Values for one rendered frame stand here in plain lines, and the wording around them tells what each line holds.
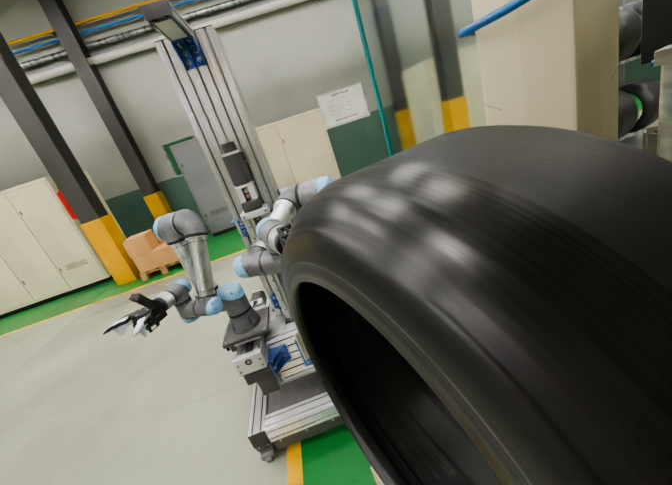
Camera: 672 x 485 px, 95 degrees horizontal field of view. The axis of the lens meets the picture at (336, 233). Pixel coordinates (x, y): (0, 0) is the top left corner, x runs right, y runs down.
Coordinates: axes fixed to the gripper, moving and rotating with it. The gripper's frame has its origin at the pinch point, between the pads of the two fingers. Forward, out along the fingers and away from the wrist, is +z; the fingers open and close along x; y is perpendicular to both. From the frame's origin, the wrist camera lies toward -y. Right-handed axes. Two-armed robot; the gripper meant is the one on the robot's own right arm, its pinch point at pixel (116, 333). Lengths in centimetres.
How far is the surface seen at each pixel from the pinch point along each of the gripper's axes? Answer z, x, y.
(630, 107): -358, -314, -7
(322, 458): -26, -51, 100
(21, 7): -518, 680, -355
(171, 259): -305, 318, 131
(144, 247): -293, 349, 100
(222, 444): -28, 14, 109
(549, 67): 10, -127, -62
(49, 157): -284, 445, -62
